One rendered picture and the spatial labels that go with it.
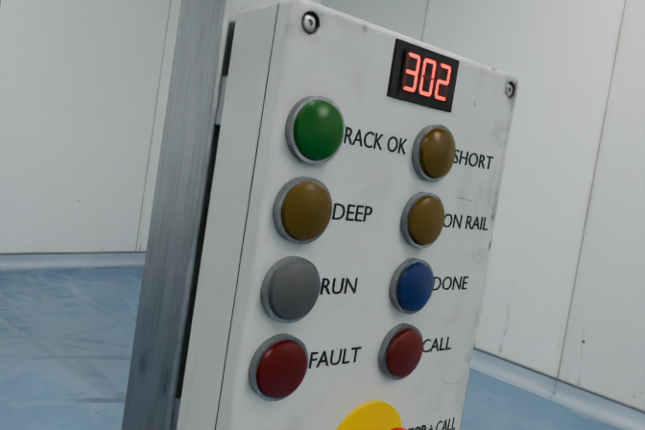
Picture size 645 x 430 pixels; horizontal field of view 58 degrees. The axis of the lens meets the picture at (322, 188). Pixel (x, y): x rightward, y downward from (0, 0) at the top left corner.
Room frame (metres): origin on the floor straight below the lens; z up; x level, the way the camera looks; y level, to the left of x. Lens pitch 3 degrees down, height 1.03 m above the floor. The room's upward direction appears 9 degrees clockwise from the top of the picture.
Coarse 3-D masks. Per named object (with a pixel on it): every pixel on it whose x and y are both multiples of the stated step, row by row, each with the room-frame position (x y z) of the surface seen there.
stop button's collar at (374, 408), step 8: (376, 400) 0.30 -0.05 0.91; (360, 408) 0.29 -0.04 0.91; (368, 408) 0.29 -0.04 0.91; (376, 408) 0.30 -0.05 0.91; (384, 408) 0.30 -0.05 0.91; (392, 408) 0.31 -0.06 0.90; (352, 416) 0.29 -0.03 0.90; (360, 416) 0.29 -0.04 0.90; (368, 416) 0.29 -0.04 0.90; (376, 416) 0.30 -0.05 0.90; (384, 416) 0.30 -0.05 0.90; (392, 416) 0.31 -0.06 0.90; (344, 424) 0.28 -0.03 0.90; (352, 424) 0.29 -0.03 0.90; (360, 424) 0.29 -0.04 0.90; (368, 424) 0.29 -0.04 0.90; (376, 424) 0.30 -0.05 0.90; (384, 424) 0.30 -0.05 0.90; (392, 424) 0.31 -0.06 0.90; (400, 424) 0.31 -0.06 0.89; (448, 424) 0.34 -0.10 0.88
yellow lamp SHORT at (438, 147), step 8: (440, 128) 0.30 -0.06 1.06; (432, 136) 0.30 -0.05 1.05; (440, 136) 0.30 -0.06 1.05; (448, 136) 0.31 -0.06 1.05; (424, 144) 0.30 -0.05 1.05; (432, 144) 0.30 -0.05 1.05; (440, 144) 0.30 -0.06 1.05; (448, 144) 0.30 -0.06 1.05; (424, 152) 0.30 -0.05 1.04; (432, 152) 0.30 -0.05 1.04; (440, 152) 0.30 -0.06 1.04; (448, 152) 0.31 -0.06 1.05; (424, 160) 0.30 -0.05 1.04; (432, 160) 0.30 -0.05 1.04; (440, 160) 0.30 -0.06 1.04; (448, 160) 0.31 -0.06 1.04; (424, 168) 0.30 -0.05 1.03; (432, 168) 0.30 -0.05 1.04; (440, 168) 0.30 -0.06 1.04; (448, 168) 0.31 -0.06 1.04; (432, 176) 0.30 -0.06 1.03; (440, 176) 0.31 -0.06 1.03
